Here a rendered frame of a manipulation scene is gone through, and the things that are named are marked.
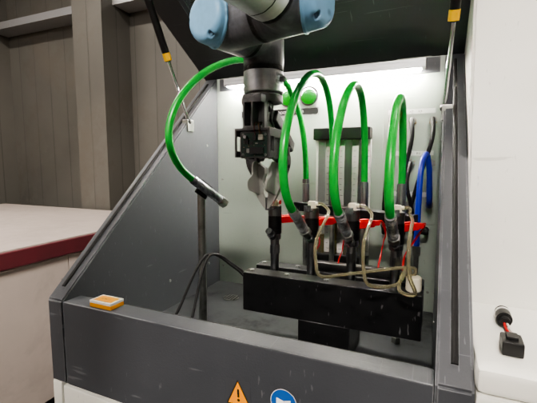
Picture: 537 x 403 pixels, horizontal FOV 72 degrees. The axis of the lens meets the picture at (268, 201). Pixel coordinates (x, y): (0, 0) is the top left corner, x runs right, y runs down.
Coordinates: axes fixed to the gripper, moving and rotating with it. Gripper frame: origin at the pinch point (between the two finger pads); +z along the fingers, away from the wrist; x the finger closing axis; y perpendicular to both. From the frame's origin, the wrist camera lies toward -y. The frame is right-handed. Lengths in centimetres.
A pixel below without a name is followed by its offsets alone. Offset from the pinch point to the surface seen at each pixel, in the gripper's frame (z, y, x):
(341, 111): -15.6, 8.4, 16.3
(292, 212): 0.7, 8.5, 8.3
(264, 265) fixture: 14.5, -4.6, -3.2
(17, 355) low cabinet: 74, -26, -129
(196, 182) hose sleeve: -3.8, 6.6, -12.3
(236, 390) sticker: 25.0, 22.8, 5.3
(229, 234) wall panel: 14.5, -31.2, -27.3
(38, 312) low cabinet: 59, -37, -130
